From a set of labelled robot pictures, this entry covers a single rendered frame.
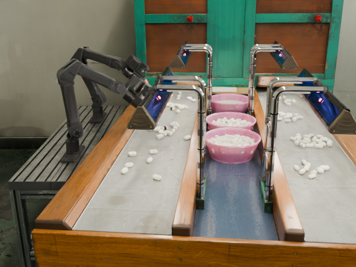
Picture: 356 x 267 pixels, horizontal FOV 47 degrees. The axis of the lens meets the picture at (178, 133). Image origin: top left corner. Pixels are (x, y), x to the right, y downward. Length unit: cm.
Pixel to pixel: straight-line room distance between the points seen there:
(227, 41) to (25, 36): 187
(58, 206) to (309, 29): 208
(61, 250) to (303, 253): 71
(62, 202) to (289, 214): 72
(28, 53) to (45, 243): 278
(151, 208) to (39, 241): 36
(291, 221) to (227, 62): 178
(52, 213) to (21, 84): 276
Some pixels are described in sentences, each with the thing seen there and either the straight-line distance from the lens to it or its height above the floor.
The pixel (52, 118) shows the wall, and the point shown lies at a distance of 401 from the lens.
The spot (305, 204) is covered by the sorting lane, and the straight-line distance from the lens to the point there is 144.
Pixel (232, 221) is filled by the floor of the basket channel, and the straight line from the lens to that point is 143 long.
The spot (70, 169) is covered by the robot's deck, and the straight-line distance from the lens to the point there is 189.
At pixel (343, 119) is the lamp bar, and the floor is 108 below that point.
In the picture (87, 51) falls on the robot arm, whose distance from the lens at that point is 250.
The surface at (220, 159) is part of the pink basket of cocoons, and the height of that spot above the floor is 69.
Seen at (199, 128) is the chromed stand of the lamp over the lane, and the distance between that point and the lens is 138.
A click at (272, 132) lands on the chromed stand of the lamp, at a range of 139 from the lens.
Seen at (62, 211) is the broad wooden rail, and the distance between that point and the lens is 135.
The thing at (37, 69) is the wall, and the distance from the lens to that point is 393.
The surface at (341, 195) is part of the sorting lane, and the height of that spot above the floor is 74.
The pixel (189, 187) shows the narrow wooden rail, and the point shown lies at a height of 76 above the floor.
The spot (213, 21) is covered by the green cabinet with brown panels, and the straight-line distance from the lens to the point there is 285.
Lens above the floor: 141
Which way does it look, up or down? 19 degrees down
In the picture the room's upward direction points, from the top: 1 degrees counter-clockwise
